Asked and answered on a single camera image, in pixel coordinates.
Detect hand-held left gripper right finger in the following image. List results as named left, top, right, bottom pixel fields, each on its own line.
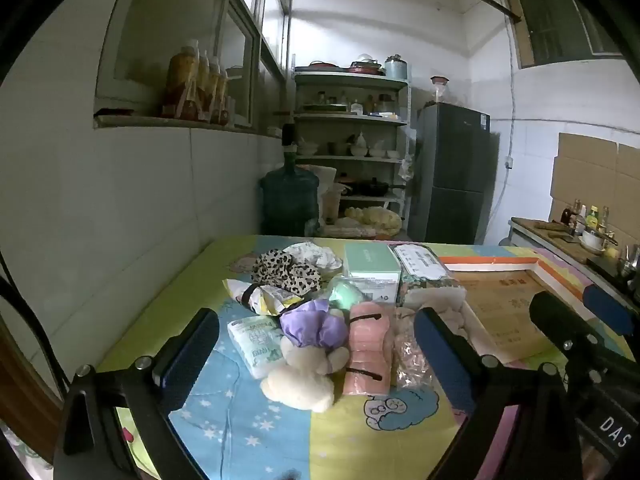
left=414, top=306, right=587, bottom=480

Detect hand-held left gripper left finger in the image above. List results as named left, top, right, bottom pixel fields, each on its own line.
left=54, top=307, right=221, bottom=480

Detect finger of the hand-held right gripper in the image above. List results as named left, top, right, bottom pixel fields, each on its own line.
left=529, top=290, right=621, bottom=401
left=582, top=284, right=640, bottom=337

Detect orange-edged cardboard box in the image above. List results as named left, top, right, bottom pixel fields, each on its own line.
left=437, top=254, right=601, bottom=366

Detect white green tissue pack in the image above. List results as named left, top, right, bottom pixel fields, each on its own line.
left=227, top=315, right=287, bottom=380

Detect white yellow snack bag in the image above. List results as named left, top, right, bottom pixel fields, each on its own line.
left=222, top=279, right=303, bottom=317

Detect mint green soft pouch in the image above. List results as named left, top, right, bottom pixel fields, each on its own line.
left=327, top=280, right=368, bottom=313

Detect clear plastic bag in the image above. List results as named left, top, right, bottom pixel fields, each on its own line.
left=392, top=307, right=436, bottom=388

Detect black induction cooker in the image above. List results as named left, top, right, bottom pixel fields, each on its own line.
left=587, top=255, right=640, bottom=288

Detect steel kettle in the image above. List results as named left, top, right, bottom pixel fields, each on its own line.
left=617, top=242, right=640, bottom=279

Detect white bowl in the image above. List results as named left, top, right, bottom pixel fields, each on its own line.
left=580, top=230, right=607, bottom=254

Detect pink rolled towel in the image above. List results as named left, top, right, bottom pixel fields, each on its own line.
left=342, top=301, right=393, bottom=396

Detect wooden cutting board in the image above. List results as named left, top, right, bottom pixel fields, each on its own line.
left=512, top=216, right=601, bottom=262

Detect grey kitchen counter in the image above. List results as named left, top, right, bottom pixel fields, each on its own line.
left=509, top=216, right=640, bottom=306

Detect floral packet with white label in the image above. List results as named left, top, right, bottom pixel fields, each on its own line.
left=393, top=244, right=466, bottom=306

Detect cream plush toy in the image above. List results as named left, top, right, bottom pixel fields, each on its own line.
left=261, top=335, right=351, bottom=413

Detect teal tissue box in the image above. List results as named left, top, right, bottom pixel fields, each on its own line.
left=342, top=243, right=402, bottom=306

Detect leopard print scrunchie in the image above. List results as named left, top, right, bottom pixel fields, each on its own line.
left=251, top=249, right=323, bottom=297

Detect basket of yellow food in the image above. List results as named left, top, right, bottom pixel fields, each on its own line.
left=342, top=205, right=404, bottom=237

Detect white patterned cloth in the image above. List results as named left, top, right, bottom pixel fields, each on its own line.
left=285, top=241, right=343, bottom=276

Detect black frying pan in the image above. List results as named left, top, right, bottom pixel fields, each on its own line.
left=350, top=178, right=407, bottom=197

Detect dark grey refrigerator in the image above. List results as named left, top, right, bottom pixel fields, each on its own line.
left=407, top=102, right=492, bottom=245

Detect white plastic bucket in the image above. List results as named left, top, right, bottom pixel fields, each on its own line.
left=320, top=182, right=352, bottom=224

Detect blue water jug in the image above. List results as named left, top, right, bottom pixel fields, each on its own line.
left=259, top=157, right=321, bottom=237

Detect white ceramic bowls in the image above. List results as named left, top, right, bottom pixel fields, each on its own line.
left=349, top=131, right=401, bottom=159

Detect white sack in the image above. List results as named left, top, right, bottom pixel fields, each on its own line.
left=298, top=164, right=337, bottom=188

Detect white metal shelf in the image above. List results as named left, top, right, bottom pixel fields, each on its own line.
left=291, top=67, right=413, bottom=236

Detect orange liquid bottle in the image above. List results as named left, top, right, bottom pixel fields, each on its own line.
left=196, top=50, right=211, bottom=121
left=163, top=40, right=201, bottom=120
left=207, top=56, right=222, bottom=123
left=218, top=67, right=231, bottom=125

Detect green framed window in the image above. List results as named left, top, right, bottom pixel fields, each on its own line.
left=504, top=0, right=626, bottom=70

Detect teal pot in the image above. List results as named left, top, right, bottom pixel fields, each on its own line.
left=384, top=54, right=409, bottom=80

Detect interior glass window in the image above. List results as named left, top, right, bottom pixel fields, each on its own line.
left=95, top=0, right=292, bottom=133

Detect cardboard sheet on wall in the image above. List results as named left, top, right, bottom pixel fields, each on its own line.
left=550, top=132, right=640, bottom=242

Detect black cable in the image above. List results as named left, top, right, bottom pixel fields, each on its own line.
left=0, top=250, right=71, bottom=393

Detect white wall cable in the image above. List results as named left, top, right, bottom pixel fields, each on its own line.
left=492, top=22, right=517, bottom=243

